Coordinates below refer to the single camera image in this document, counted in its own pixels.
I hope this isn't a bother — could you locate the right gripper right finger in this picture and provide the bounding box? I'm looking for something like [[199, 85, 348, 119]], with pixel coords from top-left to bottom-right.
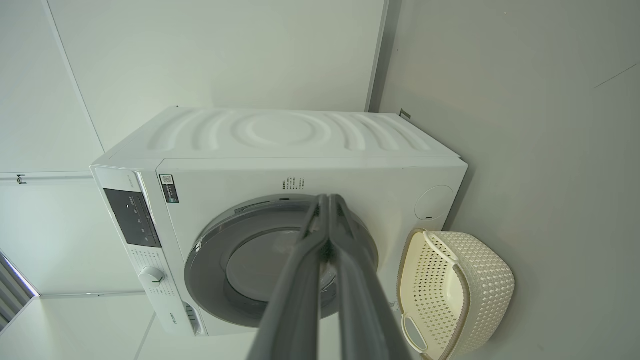
[[329, 194, 413, 360]]

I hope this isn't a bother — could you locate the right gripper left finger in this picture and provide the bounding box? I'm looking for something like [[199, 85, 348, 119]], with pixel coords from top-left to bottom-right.
[[247, 194, 331, 360]]

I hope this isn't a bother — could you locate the black washing machine door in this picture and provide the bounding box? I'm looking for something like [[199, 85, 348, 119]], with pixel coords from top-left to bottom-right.
[[184, 194, 379, 329]]

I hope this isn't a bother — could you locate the cream perforated laundry basket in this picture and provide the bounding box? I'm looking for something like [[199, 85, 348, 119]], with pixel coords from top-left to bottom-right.
[[396, 228, 516, 360]]

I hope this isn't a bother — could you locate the white plastic control knob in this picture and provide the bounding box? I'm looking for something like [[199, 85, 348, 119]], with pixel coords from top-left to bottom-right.
[[138, 266, 166, 288]]

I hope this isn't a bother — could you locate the white front-load washing machine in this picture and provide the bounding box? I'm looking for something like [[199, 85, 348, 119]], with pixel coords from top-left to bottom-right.
[[90, 106, 469, 337]]

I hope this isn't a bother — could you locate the grey window blind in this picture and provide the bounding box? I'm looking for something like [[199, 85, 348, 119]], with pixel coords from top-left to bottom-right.
[[0, 250, 41, 333]]

